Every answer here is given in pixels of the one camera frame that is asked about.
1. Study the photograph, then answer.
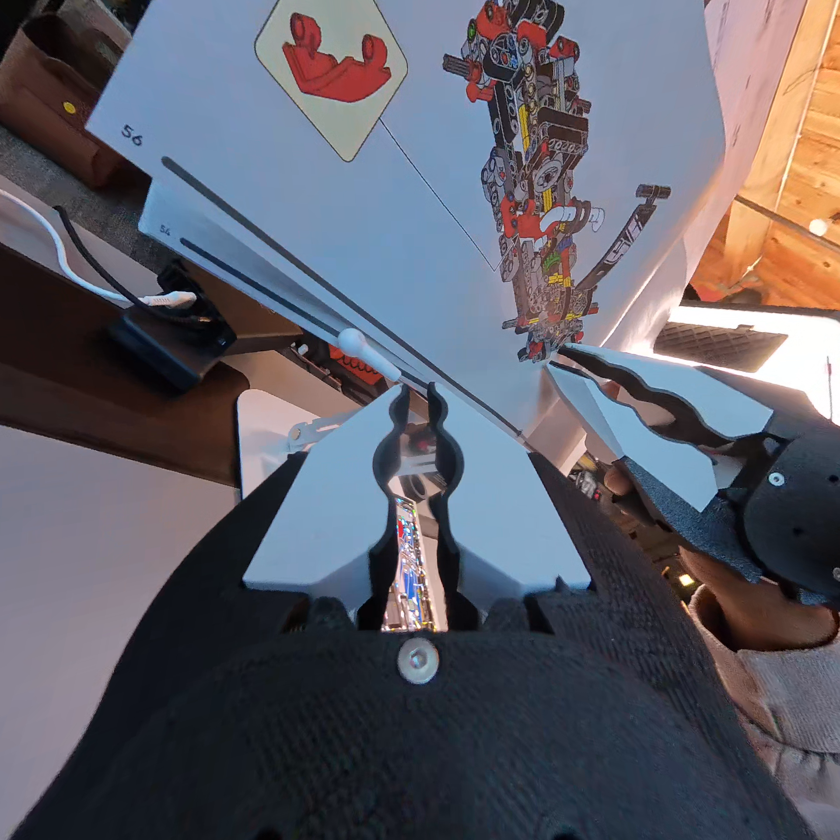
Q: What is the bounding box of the hanging black mesh light panel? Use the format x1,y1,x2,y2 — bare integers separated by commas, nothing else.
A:
653,302,840,421

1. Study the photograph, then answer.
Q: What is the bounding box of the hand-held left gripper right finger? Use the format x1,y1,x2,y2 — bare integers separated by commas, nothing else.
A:
427,384,593,630

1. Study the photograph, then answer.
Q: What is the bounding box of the white charging cable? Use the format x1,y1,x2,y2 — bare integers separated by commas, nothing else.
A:
0,189,198,309

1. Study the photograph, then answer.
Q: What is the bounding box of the holographic sticker sheet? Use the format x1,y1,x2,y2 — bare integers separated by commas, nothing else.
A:
384,495,438,634

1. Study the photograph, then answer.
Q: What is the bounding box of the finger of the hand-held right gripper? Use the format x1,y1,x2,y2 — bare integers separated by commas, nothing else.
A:
556,343,775,448
545,363,721,514

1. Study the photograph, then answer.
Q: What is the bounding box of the black power cable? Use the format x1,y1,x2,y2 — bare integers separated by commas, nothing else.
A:
52,205,214,324

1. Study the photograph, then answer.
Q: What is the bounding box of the white printed paper sheet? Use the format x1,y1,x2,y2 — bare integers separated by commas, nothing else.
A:
682,0,809,290

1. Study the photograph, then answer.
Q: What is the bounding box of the white wooden book stand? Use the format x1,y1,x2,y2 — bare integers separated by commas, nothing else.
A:
236,327,532,506

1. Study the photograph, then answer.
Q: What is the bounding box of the black power adapter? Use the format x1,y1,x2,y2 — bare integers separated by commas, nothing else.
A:
108,307,237,395

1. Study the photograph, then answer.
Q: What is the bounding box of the lego instruction booklet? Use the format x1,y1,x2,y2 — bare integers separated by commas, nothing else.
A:
85,0,726,454

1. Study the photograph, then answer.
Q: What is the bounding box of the person's right hand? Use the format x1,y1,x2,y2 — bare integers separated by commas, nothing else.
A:
602,459,840,652

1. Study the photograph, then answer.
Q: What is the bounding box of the person's right forearm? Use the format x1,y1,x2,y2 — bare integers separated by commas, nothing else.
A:
686,583,840,840

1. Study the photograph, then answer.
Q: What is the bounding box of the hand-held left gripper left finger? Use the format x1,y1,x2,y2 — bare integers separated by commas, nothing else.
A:
243,384,412,629

